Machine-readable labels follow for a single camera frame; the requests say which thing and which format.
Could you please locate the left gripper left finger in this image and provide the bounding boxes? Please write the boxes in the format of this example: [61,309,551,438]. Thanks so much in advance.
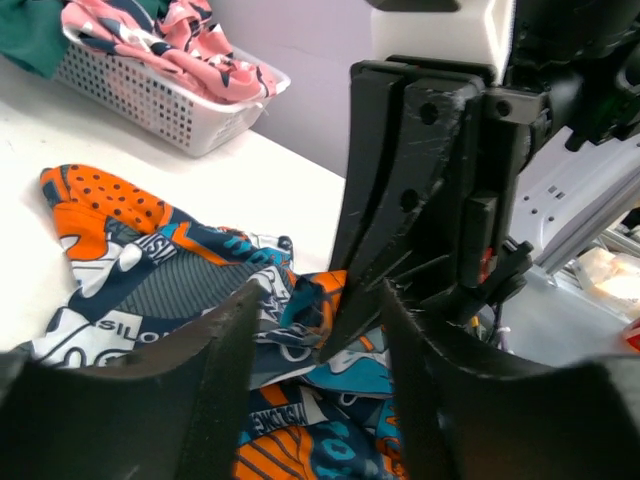
[1,281,260,479]

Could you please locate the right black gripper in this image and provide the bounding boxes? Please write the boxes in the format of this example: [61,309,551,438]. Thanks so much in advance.
[319,61,550,362]

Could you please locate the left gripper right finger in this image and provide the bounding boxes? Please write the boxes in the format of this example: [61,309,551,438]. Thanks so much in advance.
[381,283,639,479]

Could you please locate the patterned orange blue shorts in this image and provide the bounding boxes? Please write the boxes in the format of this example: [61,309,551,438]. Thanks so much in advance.
[26,164,407,479]

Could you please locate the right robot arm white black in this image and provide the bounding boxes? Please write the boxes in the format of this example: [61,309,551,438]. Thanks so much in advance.
[319,1,639,361]

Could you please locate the pink patterned shorts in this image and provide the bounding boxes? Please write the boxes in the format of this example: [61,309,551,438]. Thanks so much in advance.
[61,1,278,104]

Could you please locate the teal green shorts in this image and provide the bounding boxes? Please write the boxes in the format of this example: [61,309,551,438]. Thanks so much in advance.
[1,0,69,79]

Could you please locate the white plastic basket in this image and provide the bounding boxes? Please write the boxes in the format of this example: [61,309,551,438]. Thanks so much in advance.
[55,44,272,157]

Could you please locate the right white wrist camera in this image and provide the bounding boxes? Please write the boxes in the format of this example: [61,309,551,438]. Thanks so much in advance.
[370,1,516,85]

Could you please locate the aluminium mounting rail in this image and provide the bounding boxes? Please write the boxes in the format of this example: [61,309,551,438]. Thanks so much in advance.
[562,206,639,321]

